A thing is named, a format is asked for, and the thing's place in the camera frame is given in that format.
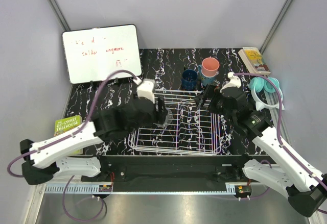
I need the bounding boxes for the yellow cover book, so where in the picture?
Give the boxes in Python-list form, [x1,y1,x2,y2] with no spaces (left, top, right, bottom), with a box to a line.
[238,47,271,76]

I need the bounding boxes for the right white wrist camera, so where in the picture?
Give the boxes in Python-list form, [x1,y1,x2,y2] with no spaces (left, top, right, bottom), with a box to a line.
[220,72,241,93]

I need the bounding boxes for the white wire dish rack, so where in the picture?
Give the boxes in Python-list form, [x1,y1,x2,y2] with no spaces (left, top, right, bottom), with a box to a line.
[128,89,222,156]

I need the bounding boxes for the purple cable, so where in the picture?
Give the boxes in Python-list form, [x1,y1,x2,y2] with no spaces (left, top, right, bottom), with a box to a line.
[7,69,141,221]
[209,72,327,214]

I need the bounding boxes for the white whiteboard with red writing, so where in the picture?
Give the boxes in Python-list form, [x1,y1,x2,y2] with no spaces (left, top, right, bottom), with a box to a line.
[62,24,142,84]

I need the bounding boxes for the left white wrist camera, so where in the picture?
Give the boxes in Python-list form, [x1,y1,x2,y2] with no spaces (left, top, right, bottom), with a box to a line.
[133,77,156,103]

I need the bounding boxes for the green treehouse book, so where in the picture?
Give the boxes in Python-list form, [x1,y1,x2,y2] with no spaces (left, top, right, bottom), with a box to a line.
[54,115,84,156]

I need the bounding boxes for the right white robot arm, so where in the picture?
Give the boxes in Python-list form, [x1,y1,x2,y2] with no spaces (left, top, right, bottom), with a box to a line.
[194,85,326,217]

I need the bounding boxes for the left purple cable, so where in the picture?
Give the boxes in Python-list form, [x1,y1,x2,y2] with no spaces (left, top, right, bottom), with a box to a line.
[7,69,141,221]

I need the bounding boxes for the teal cat ear headphones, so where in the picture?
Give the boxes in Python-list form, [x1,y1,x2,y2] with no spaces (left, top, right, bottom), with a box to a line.
[249,77,279,111]

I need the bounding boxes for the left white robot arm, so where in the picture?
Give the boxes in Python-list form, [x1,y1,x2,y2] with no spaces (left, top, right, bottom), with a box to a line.
[20,96,169,185]

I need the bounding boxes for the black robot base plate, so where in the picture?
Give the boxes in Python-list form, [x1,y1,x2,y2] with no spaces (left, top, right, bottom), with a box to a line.
[80,154,282,193]

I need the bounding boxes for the white slotted cable duct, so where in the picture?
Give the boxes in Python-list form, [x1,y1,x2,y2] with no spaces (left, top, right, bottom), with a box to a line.
[45,184,112,194]

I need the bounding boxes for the clear glass cup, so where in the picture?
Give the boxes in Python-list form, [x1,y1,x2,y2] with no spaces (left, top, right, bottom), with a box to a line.
[155,109,170,128]
[222,81,229,89]

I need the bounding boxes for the clear glass cup front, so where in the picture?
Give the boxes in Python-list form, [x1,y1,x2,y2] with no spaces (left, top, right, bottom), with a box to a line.
[155,109,170,128]

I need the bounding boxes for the light blue mug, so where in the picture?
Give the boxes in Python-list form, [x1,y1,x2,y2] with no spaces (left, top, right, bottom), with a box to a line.
[198,65,217,86]

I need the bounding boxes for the dark blue mug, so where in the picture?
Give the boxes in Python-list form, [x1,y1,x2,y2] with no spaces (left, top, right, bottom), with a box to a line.
[181,69,198,91]

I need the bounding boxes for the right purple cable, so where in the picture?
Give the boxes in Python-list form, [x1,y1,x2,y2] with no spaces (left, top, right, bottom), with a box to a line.
[209,72,327,214]

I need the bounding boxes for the pink plastic cup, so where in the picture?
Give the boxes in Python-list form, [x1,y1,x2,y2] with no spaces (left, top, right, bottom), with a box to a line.
[202,57,220,77]

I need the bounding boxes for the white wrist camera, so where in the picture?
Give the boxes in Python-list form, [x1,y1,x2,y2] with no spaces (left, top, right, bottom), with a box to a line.
[133,77,156,103]
[220,72,241,93]

